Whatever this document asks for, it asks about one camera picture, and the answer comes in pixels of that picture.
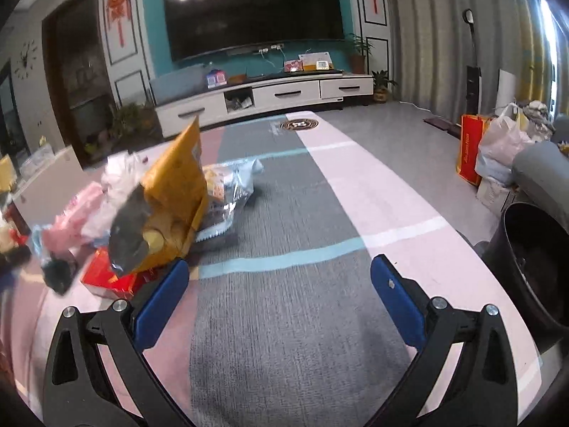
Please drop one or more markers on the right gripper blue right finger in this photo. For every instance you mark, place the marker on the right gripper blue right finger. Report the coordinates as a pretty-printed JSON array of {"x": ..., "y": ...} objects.
[{"x": 403, "y": 299}]

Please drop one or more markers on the clear blue snack bag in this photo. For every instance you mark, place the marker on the clear blue snack bag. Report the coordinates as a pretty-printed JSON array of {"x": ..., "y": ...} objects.
[{"x": 229, "y": 187}]

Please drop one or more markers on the black trash bin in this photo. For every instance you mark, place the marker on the black trash bin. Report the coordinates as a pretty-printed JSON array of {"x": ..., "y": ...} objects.
[{"x": 528, "y": 255}]

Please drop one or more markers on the large wall television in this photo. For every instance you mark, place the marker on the large wall television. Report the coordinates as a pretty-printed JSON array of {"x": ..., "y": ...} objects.
[{"x": 197, "y": 27}]

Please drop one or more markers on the dark green plastic bag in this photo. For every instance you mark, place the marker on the dark green plastic bag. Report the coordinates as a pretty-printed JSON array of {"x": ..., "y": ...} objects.
[{"x": 59, "y": 272}]

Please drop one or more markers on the striped pink grey tablecloth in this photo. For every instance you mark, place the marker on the striped pink grey tablecloth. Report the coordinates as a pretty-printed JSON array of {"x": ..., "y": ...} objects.
[{"x": 284, "y": 327}]

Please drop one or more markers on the translucent white plastic bag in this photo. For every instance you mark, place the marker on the translucent white plastic bag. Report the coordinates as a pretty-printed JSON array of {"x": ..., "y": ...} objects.
[{"x": 121, "y": 175}]

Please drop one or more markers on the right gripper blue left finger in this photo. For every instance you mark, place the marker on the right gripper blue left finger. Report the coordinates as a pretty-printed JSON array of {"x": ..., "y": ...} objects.
[{"x": 156, "y": 301}]

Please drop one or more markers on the white TV cabinet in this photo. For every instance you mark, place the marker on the white TV cabinet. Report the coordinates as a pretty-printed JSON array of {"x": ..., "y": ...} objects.
[{"x": 262, "y": 97}]

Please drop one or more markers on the yellow chip bag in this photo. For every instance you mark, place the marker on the yellow chip bag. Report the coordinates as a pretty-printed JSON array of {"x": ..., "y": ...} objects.
[{"x": 161, "y": 216}]

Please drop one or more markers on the red cigarette box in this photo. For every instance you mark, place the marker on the red cigarette box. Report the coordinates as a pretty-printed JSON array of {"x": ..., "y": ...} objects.
[{"x": 101, "y": 281}]

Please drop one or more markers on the red gift bag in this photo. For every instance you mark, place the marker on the red gift bag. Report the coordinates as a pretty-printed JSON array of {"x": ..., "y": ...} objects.
[{"x": 473, "y": 128}]

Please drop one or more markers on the pink plastic package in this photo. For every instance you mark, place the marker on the pink plastic package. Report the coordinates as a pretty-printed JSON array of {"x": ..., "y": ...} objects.
[{"x": 65, "y": 233}]

